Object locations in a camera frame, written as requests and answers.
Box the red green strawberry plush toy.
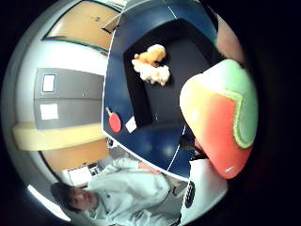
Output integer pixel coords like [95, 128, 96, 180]
[179, 58, 260, 181]

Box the black table mat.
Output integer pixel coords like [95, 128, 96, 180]
[122, 18, 224, 130]

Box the yellow and white plush toy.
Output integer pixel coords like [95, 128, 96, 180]
[131, 43, 172, 88]

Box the white card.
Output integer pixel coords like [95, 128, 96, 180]
[124, 115, 138, 134]

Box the red table tennis paddle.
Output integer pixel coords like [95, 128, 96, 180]
[104, 106, 122, 134]

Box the brown wooden door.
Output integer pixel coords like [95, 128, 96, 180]
[40, 138, 111, 173]
[42, 0, 121, 53]

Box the grey door with white sheets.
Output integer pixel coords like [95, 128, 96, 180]
[33, 67, 105, 130]

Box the person in white hoodie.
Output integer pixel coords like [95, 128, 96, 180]
[50, 156, 190, 226]

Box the pale yellow beam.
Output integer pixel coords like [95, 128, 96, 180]
[12, 121, 108, 152]

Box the white cabinet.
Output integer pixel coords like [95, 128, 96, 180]
[66, 165, 94, 186]

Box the white ceiling light strip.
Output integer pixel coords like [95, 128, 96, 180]
[25, 184, 71, 222]

